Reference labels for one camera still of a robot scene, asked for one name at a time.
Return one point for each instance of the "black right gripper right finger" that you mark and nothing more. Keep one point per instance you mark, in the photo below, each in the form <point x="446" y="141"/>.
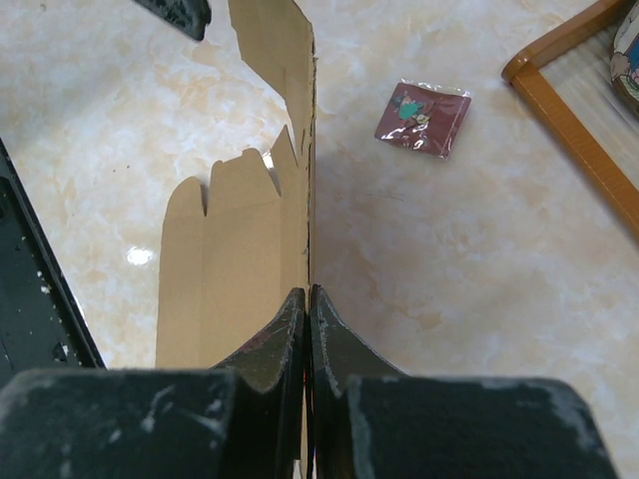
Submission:
<point x="374" y="421"/>

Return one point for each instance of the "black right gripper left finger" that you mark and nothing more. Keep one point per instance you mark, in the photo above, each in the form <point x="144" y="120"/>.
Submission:
<point x="239" y="419"/>

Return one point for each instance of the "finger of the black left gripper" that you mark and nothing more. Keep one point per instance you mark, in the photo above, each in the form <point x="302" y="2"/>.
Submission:
<point x="191" y="17"/>

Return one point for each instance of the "brown cardboard box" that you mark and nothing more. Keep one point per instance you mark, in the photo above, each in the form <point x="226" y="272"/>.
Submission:
<point x="231" y="252"/>

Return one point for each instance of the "small red packet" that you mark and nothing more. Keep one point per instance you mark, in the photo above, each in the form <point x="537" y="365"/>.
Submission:
<point x="424" y="118"/>

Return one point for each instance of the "wooden shelf rack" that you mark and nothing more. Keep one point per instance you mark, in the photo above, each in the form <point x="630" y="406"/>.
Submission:
<point x="563" y="77"/>

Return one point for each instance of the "white bag left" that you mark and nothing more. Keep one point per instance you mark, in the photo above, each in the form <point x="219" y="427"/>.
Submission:
<point x="623" y="63"/>

